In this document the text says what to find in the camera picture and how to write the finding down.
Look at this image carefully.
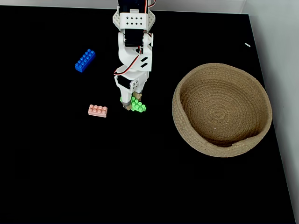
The green lego block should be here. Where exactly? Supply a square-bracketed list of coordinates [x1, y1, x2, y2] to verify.
[120, 95, 147, 113]

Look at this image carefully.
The pink lego block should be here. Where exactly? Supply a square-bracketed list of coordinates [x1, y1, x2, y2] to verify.
[88, 104, 108, 118]

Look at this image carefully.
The blue lego block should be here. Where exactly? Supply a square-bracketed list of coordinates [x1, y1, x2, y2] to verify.
[74, 49, 96, 73]

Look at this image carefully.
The red white black wrist cable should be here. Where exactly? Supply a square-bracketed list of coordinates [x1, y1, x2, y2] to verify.
[114, 0, 157, 76]

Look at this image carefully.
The woven rope basket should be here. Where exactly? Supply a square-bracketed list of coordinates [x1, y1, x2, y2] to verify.
[171, 63, 273, 158]

